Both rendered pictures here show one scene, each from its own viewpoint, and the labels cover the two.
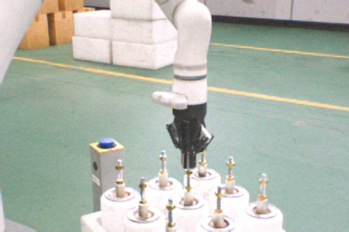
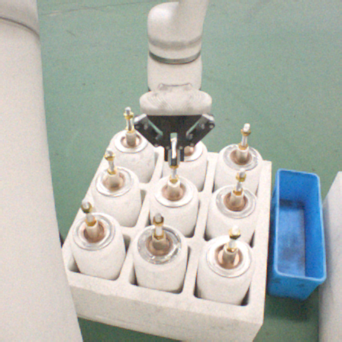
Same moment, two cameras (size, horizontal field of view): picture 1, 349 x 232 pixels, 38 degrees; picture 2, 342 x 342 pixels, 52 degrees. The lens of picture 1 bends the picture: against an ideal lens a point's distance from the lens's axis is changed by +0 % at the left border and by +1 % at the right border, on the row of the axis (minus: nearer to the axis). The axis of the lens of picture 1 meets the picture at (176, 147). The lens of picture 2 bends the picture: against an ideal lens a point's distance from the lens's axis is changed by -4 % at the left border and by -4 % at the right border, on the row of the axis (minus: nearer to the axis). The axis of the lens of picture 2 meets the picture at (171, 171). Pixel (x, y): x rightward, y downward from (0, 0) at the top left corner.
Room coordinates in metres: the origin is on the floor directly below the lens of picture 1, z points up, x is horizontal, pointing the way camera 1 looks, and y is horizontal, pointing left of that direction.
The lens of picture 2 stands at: (0.75, 0.30, 0.80)
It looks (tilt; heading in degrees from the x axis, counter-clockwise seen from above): 48 degrees down; 313
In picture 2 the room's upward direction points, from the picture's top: straight up
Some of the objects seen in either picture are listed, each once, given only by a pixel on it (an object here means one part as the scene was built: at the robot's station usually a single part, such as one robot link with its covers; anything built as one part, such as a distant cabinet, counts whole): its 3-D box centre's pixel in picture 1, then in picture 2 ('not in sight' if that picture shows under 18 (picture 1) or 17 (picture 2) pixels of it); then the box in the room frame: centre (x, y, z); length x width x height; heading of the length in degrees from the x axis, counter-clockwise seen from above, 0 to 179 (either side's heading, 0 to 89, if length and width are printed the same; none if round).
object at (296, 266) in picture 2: not in sight; (292, 233); (0.86, -0.24, 0.06); 0.30 x 0.11 x 0.12; 122
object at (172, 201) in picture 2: (188, 202); (173, 191); (1.05, -0.03, 0.25); 0.08 x 0.08 x 0.01
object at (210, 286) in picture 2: not in sight; (222, 281); (0.89, 0.01, 0.16); 0.10 x 0.10 x 0.18
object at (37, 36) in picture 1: (27, 29); not in sight; (4.77, 1.39, 0.15); 0.30 x 0.24 x 0.30; 56
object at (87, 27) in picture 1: (107, 24); not in sight; (4.25, 0.57, 0.27); 0.39 x 0.39 x 0.18; 59
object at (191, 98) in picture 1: (183, 87); (175, 71); (1.04, -0.01, 0.53); 0.11 x 0.09 x 0.06; 134
